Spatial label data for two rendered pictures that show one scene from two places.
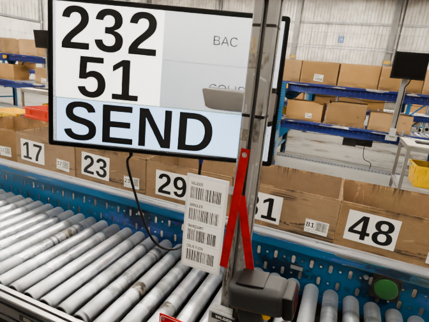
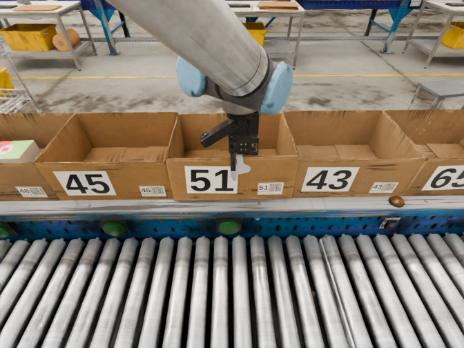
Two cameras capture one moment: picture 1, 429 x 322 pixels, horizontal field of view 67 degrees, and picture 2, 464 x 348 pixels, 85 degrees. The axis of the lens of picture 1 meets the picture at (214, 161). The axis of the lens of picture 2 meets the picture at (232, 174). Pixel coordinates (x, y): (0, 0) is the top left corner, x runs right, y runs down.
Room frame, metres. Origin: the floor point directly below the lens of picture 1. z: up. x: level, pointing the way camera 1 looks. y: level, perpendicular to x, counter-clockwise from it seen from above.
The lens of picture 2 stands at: (0.16, -1.14, 1.54)
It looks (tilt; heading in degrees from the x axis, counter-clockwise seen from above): 43 degrees down; 338
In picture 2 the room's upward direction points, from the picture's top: straight up
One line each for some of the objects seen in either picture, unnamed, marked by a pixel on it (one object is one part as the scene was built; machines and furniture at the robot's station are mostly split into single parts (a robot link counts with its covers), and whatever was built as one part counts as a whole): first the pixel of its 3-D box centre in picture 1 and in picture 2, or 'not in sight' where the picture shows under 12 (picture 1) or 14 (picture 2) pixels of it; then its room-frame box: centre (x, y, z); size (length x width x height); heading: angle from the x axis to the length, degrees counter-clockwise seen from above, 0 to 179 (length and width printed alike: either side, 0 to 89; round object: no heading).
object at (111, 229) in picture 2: not in sight; (113, 230); (0.78, -0.95, 0.81); 0.07 x 0.01 x 0.07; 69
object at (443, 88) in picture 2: not in sight; (442, 111); (1.52, -4.00, 0.21); 0.50 x 0.42 x 0.44; 168
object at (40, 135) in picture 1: (67, 148); not in sight; (1.67, 0.78, 0.96); 0.39 x 0.29 x 0.17; 69
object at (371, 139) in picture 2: not in sight; (338, 151); (0.70, -1.77, 0.96); 0.39 x 0.29 x 0.17; 69
